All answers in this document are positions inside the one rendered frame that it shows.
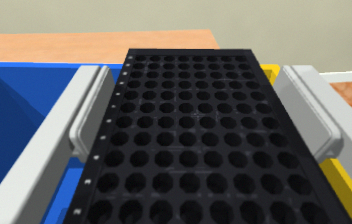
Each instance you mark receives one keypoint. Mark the blue bin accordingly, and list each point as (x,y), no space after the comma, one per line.
(28,91)

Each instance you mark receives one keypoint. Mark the black well plate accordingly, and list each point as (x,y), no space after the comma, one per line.
(185,108)

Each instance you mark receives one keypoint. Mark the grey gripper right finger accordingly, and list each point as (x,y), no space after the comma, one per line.
(322,117)

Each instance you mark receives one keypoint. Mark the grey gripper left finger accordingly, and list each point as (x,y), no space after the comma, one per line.
(69,130)

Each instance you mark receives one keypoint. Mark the yellow bin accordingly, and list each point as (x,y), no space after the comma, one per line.
(333,170)

